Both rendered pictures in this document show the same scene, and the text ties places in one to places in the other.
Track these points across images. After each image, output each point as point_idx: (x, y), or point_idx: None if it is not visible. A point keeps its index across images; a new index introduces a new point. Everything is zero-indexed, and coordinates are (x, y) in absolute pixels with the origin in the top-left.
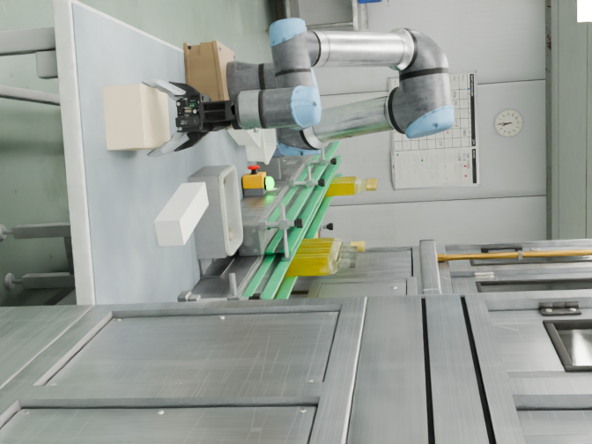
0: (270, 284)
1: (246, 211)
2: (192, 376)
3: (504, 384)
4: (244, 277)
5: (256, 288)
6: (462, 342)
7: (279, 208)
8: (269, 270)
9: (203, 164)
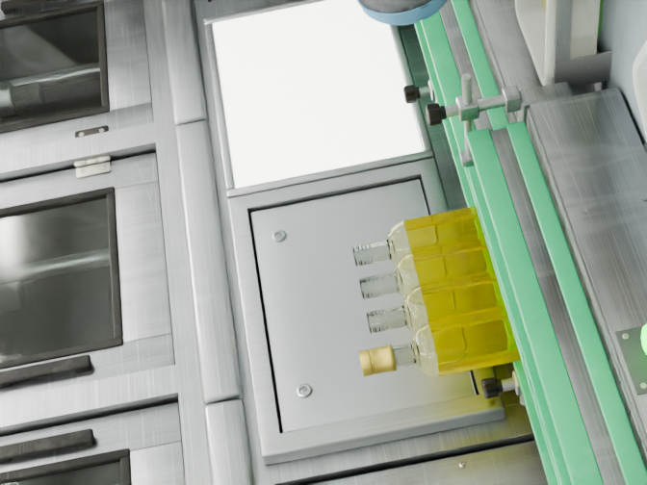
0: (445, 56)
1: (608, 173)
2: None
3: None
4: (493, 43)
5: (464, 42)
6: None
7: (562, 262)
8: (484, 116)
9: None
